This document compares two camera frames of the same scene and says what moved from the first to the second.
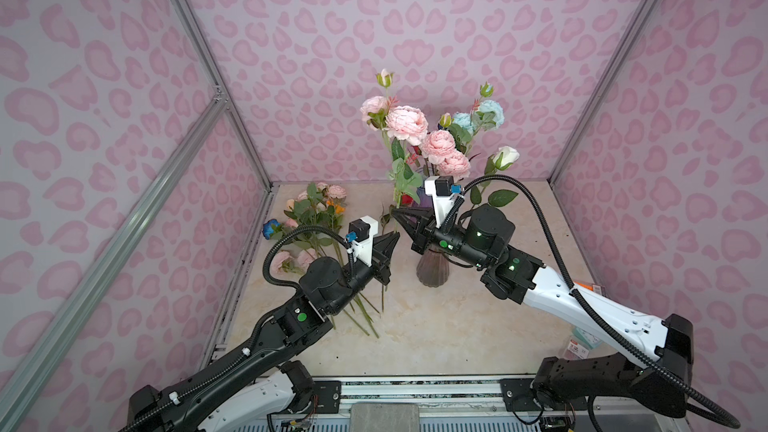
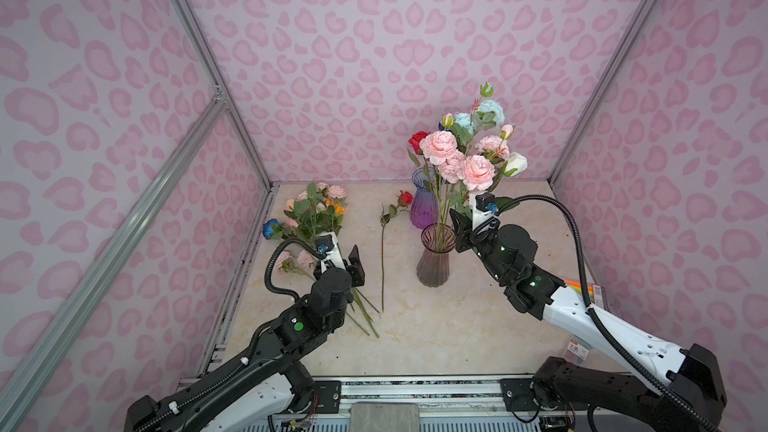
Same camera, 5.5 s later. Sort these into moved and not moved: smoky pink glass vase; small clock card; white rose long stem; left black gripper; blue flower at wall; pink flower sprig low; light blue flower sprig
Moved: white rose long stem; left black gripper
Not moved: blue flower at wall; light blue flower sprig; pink flower sprig low; small clock card; smoky pink glass vase
